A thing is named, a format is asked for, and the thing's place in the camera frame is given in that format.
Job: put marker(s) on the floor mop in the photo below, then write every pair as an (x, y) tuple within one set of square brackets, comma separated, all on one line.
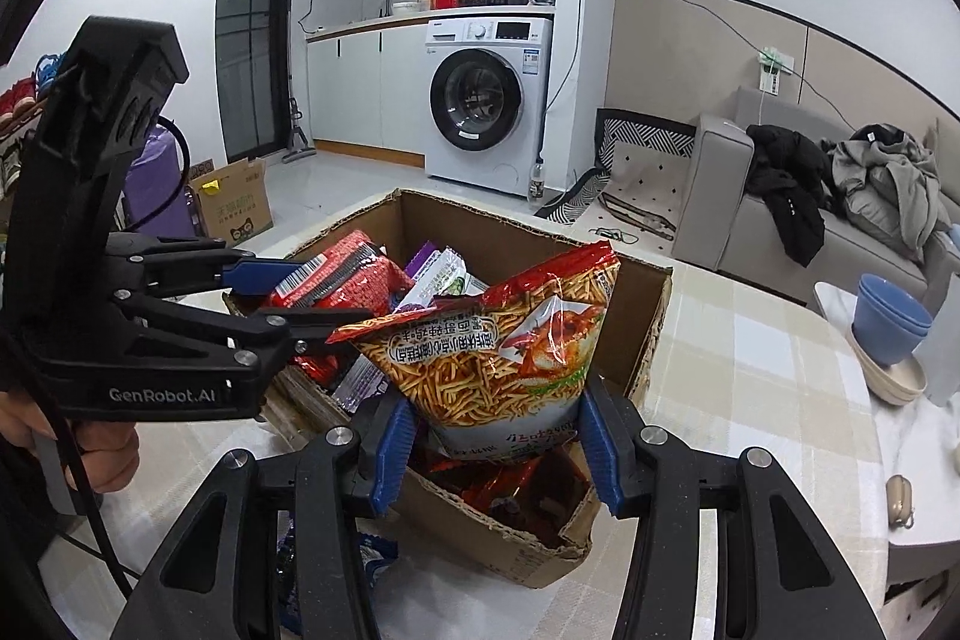
[(296, 138)]

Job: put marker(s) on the grey clothes pile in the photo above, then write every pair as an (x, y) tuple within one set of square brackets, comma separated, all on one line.
[(885, 183)]

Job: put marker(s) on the black jacket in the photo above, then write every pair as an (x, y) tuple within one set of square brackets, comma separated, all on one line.
[(795, 197)]

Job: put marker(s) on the grey sofa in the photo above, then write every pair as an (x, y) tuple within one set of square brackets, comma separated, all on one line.
[(712, 197)]

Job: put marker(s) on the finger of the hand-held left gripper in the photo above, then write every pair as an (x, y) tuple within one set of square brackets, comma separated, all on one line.
[(247, 329), (255, 271)]

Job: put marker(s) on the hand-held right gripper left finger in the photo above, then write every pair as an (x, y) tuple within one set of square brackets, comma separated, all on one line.
[(394, 452)]

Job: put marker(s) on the dark glass door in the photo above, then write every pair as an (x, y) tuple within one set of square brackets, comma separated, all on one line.
[(255, 48)]

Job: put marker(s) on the blue bowl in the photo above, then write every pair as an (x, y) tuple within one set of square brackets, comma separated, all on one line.
[(924, 329), (885, 332)]

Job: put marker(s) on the brown cardboard box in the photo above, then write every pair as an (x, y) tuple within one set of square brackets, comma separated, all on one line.
[(495, 550)]

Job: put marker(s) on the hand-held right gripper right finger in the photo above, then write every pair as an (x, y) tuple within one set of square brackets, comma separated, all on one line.
[(600, 452)]

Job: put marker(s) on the small printed cardboard box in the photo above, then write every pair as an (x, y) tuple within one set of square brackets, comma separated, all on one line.
[(240, 205)]

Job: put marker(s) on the orange noodle snack packet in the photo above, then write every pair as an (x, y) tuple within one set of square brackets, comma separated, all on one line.
[(480, 370)]

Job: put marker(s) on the white counter bowl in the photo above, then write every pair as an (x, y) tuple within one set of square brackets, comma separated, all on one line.
[(406, 8)]

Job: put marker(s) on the shoe rack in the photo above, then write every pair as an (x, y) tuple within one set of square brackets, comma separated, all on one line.
[(19, 108)]

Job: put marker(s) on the clear plastic bottle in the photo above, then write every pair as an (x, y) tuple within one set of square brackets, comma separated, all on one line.
[(536, 186)]

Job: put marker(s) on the white kitchen base cabinet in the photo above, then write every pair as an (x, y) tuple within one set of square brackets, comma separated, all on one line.
[(352, 85)]

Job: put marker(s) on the kitchen faucet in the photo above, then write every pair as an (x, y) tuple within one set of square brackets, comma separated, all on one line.
[(388, 3)]

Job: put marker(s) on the beige key pouch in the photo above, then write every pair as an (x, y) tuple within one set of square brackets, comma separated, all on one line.
[(898, 497)]

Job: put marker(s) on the white side table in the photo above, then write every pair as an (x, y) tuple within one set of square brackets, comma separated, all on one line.
[(900, 437)]

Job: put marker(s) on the red black striped snack packet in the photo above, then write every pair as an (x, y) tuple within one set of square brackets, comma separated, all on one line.
[(352, 272)]

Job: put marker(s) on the beige bowl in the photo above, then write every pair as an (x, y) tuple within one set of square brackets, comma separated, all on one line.
[(892, 381)]

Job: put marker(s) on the purple bag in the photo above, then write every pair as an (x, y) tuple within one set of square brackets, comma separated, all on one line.
[(150, 190)]

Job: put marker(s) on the patterned black white bag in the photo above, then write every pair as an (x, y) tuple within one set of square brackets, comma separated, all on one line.
[(645, 160)]

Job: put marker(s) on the person's left hand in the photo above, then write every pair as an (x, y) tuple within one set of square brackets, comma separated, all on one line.
[(105, 452)]

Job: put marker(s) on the wall socket with charger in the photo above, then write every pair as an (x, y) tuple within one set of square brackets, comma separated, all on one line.
[(772, 78)]

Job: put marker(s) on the white washing machine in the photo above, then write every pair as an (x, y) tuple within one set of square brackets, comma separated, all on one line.
[(487, 153)]

